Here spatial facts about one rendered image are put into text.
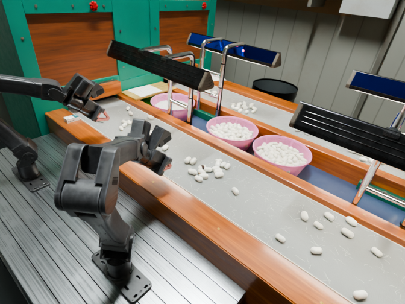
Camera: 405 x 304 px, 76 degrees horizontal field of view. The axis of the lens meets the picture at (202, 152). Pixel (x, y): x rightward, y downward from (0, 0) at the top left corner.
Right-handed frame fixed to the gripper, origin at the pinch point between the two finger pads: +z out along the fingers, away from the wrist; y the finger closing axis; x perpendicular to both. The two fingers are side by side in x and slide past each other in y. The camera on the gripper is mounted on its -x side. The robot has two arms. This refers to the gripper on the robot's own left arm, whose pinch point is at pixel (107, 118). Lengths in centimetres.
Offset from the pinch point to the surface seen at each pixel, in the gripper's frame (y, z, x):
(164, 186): -42.6, 2.0, 10.2
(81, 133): 10.3, -0.1, 12.1
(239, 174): -56, 25, -6
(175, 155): -28.4, 17.8, 0.1
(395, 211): -109, 56, -24
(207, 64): 42, 91, -73
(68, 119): 23.2, -0.9, 10.3
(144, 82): 42, 44, -29
